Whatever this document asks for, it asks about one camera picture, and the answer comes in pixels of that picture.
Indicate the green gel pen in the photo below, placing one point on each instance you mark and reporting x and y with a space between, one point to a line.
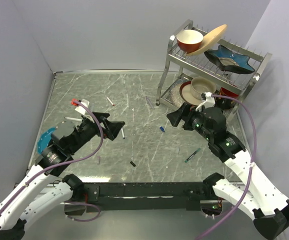
192 155

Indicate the steel dish rack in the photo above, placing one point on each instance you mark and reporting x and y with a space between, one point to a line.
197 63

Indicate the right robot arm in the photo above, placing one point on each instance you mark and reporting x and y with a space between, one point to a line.
260 200

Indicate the purple highlighter pen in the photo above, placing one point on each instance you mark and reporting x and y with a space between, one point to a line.
149 102

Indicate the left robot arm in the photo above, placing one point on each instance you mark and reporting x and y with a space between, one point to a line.
22 207

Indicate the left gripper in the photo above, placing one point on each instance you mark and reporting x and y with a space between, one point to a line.
113 127

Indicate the red white bowl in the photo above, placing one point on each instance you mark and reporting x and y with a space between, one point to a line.
189 40

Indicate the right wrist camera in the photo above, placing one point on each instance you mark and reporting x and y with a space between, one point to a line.
207 102

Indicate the blue polka dot plate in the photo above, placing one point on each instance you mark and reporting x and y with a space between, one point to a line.
44 140

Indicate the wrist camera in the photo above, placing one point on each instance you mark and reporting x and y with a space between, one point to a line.
207 102
82 107

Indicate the red brown plate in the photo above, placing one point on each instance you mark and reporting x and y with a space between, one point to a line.
189 94

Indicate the blue star-shaped dish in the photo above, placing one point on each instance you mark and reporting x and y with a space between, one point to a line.
228 61

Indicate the beige wooden plate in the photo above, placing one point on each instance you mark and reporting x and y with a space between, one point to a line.
210 39

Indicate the white black-tip marker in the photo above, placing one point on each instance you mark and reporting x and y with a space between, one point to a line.
73 119

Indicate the white blue-tip marker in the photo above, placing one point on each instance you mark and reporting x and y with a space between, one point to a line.
123 133

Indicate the silver glitter plate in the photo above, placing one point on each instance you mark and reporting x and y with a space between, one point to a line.
174 95

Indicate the beige ceramic bowl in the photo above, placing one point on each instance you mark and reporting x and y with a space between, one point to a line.
200 85

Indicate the black red patterned cup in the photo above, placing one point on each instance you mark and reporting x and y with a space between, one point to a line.
224 103

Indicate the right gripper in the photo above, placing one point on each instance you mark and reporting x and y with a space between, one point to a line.
175 117

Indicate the white red-tip marker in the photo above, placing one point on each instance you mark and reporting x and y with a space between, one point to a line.
110 101

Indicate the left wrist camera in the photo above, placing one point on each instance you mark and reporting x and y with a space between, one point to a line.
82 107

